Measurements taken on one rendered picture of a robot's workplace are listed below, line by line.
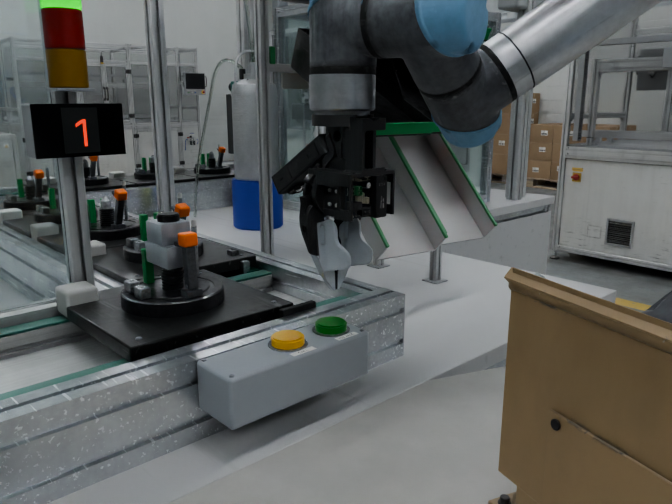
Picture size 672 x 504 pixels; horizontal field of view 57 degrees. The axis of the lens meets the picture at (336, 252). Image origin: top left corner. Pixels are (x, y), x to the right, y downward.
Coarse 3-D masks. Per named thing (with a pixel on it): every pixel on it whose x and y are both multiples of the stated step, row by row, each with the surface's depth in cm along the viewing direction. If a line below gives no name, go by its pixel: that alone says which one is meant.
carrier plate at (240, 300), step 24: (120, 288) 92; (240, 288) 92; (72, 312) 82; (96, 312) 82; (120, 312) 82; (216, 312) 82; (240, 312) 82; (264, 312) 82; (96, 336) 77; (120, 336) 73; (144, 336) 73; (168, 336) 73; (192, 336) 75; (216, 336) 78
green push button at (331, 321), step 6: (324, 318) 79; (330, 318) 79; (336, 318) 79; (342, 318) 79; (318, 324) 77; (324, 324) 77; (330, 324) 77; (336, 324) 77; (342, 324) 77; (318, 330) 77; (324, 330) 76; (330, 330) 76; (336, 330) 76; (342, 330) 77
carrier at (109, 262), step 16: (144, 224) 113; (96, 240) 115; (128, 240) 109; (144, 240) 113; (96, 256) 111; (112, 256) 111; (128, 256) 107; (208, 256) 111; (224, 256) 111; (240, 256) 111; (112, 272) 101; (128, 272) 100; (160, 272) 100
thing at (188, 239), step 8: (184, 232) 80; (192, 232) 80; (184, 240) 79; (192, 240) 80; (184, 248) 80; (192, 248) 80; (184, 256) 80; (192, 256) 81; (184, 264) 81; (192, 264) 81; (184, 272) 81; (192, 272) 81; (184, 280) 82; (192, 280) 81; (192, 288) 81
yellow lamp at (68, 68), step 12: (60, 48) 80; (48, 60) 80; (60, 60) 80; (72, 60) 80; (84, 60) 82; (48, 72) 81; (60, 72) 80; (72, 72) 81; (84, 72) 82; (60, 84) 80; (72, 84) 81; (84, 84) 82
